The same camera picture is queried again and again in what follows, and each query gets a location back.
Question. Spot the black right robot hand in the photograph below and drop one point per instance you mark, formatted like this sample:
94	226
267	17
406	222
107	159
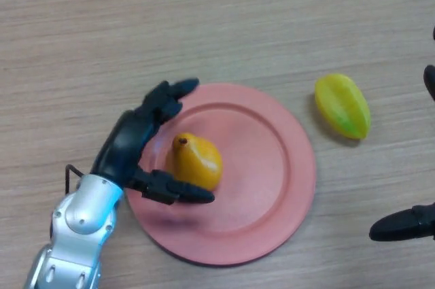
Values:
404	226

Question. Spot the yellow orange pear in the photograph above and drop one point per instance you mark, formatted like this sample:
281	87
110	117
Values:
198	163

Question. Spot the yellow green starfruit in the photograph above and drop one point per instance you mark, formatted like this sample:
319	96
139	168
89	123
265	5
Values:
343	107

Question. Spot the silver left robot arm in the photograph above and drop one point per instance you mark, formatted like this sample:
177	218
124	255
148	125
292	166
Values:
81	224

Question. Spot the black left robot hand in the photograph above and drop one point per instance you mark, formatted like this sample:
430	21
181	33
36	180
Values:
124	143

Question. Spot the pink round plate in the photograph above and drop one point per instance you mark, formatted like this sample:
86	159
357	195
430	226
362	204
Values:
251	180

